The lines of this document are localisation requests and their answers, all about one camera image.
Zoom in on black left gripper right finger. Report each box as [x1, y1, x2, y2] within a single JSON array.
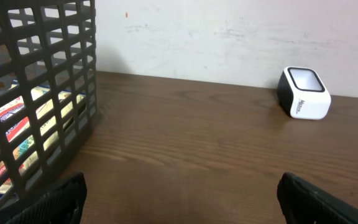
[[277, 172, 358, 224]]

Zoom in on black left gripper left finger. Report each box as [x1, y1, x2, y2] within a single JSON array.
[[0, 172, 87, 224]]

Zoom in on yellow snack bag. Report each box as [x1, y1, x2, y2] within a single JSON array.
[[0, 85, 85, 198]]

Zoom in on dark grey plastic basket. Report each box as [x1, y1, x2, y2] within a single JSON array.
[[0, 0, 96, 210]]

